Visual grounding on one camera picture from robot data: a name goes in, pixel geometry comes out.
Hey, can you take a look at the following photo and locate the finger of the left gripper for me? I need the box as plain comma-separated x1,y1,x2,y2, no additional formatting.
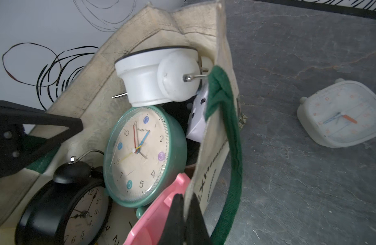
0,101,83,178

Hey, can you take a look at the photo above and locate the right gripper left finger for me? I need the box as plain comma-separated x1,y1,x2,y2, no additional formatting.
158,194,185,245

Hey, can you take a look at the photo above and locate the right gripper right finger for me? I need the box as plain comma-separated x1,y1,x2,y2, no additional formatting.
185,194,212,245

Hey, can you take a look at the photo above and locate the pink round alarm clock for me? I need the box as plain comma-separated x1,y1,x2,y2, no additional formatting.
124,173,191,245

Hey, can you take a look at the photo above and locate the cream canvas tote bag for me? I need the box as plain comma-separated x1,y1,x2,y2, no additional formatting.
0,0,248,245

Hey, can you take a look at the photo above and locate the small black twin bell clock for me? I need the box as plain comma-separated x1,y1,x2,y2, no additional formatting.
14,150,113,245

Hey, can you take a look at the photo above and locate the green round alarm clock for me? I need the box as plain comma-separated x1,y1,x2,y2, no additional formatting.
103,106,187,208

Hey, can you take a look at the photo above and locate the small white square clock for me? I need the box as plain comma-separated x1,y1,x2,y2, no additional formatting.
186,82,209,143

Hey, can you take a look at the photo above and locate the white twin bell clock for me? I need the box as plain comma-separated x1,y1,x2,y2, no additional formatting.
114,46,213,107

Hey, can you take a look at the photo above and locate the yellow rectangular alarm clock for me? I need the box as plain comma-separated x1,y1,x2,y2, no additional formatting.
96,202,138,245

